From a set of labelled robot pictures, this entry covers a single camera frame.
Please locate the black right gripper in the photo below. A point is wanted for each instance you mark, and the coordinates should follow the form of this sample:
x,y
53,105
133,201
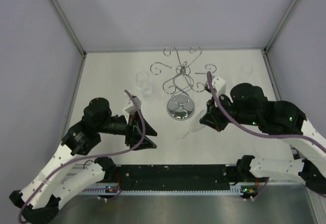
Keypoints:
x,y
212,119

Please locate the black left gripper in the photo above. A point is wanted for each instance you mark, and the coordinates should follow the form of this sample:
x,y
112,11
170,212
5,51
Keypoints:
x,y
134,129

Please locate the round clear wine glass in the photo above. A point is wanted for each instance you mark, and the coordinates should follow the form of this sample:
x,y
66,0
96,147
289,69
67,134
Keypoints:
x,y
144,84

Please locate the ribbed clear flute glass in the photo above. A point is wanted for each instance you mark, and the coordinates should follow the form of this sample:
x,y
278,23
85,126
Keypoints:
x,y
245,74

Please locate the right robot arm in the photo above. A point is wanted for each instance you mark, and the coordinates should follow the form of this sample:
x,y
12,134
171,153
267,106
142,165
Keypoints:
x,y
250,110

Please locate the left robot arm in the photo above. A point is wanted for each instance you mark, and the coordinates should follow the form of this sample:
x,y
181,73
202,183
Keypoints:
x,y
45,196

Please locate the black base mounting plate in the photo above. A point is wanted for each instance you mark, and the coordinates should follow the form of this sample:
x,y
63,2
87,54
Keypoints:
x,y
175,176

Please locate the chrome wire glass rack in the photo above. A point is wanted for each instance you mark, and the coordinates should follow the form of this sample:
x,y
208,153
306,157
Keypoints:
x,y
180,106

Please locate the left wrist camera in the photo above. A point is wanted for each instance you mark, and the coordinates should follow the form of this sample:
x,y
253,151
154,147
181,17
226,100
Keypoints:
x,y
131,105

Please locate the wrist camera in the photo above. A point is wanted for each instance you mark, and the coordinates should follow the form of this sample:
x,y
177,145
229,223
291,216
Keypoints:
x,y
219,87
131,105

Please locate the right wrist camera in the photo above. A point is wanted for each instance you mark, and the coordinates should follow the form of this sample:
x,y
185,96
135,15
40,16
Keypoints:
x,y
219,87

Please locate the aluminium frame rail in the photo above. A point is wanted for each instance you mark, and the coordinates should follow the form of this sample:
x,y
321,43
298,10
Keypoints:
x,y
280,180

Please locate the grey slotted cable duct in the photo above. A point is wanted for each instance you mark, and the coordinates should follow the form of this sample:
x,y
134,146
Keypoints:
x,y
109,190

